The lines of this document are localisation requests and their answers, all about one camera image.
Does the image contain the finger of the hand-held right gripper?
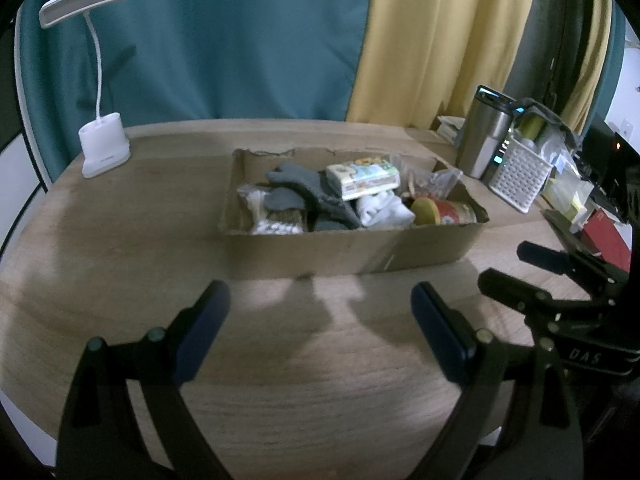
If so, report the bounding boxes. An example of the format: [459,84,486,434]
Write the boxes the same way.
[477,268,566,322]
[517,241,626,287]

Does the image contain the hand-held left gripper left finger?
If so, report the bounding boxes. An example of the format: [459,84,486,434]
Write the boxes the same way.
[55,280,232,480]

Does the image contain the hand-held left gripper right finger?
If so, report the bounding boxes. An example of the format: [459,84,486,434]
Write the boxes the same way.
[411,282,583,480]

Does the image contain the yellow lid can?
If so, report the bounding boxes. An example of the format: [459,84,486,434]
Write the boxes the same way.
[410,197,478,226]

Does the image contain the brown cardboard box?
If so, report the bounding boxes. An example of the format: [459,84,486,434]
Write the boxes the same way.
[218,147,490,278]

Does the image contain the clear snack bag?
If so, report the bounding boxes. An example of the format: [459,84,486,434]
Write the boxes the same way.
[397,160,463,201]

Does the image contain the clear bag of cotton swabs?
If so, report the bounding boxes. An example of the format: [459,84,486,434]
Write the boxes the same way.
[236,185,308,236]

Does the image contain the white sock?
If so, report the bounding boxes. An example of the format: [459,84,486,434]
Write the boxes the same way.
[356,190,417,228]

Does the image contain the grey knit glove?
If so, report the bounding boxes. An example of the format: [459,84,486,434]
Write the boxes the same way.
[264,161,333,213]
[312,192,363,233]

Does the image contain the yellowish tissue box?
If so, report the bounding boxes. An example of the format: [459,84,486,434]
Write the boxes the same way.
[542,175,596,223]

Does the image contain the red box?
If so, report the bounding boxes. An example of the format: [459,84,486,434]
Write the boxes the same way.
[580,210,633,271]

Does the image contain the white perforated basket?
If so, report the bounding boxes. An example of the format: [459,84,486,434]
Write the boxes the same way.
[487,135,555,212]

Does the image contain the black device with cyan light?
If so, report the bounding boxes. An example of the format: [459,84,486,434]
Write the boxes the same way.
[487,132,513,181]

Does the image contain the black monitor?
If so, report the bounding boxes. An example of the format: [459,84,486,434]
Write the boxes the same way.
[582,115,640,221]

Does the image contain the grey plastic bag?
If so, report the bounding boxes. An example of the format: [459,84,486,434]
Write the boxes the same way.
[517,97,583,171]

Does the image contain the green bottle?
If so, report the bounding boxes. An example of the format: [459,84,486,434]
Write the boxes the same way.
[520,112,548,141]

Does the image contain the steel tumbler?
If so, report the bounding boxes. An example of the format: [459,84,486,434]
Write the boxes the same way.
[456,85,516,179]

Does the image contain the small white boxes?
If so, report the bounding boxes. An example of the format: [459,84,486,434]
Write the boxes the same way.
[437,115,468,146]

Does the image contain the narrow yellow curtain strip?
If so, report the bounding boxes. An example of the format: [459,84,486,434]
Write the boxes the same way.
[560,0,613,126]

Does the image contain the narrow teal curtain strip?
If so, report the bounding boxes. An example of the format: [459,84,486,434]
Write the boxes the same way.
[597,5,628,121]

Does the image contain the white desk lamp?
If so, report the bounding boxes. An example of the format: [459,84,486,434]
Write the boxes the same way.
[39,0,137,179]

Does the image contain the dark grey panel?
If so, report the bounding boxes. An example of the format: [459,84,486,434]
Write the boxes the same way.
[502,0,596,126]

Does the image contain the yellow curtain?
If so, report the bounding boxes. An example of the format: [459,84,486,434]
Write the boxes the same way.
[345,0,538,128]

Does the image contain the teal curtain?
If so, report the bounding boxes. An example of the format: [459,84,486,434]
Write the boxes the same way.
[17,0,378,181]

